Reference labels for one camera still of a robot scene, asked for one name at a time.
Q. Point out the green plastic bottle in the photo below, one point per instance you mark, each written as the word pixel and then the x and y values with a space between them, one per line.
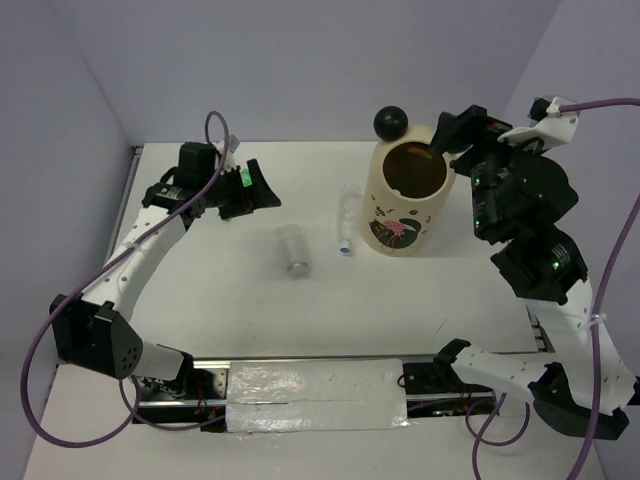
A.
pixel 246 178

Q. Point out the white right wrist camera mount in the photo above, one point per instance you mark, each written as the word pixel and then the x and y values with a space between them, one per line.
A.
pixel 547 123

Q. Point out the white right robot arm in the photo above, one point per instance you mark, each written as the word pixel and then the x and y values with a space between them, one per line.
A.
pixel 584 391

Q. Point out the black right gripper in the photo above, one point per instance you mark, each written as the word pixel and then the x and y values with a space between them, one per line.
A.
pixel 467 126

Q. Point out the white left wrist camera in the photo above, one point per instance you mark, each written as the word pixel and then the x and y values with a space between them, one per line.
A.
pixel 230 147

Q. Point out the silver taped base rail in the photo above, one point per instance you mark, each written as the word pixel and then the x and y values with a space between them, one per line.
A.
pixel 334 395

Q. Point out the cream bin with black ears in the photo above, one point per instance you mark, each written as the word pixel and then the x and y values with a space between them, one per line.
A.
pixel 407 186

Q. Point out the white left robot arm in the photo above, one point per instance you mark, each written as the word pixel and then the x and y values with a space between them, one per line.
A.
pixel 93 330

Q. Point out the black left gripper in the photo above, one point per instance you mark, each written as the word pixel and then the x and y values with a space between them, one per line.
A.
pixel 259 196

